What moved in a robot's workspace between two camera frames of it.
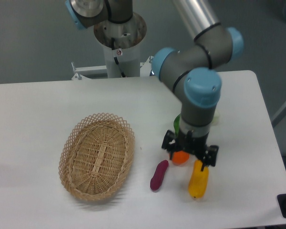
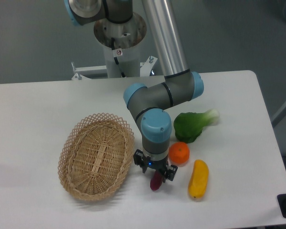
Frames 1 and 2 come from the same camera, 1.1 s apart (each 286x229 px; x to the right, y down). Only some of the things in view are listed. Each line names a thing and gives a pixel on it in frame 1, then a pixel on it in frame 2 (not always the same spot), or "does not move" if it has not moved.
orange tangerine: x=180 y=157 does not move
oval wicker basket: x=95 y=155 does not move
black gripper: x=197 y=145 to x=170 y=171
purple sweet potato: x=156 y=182 does not move
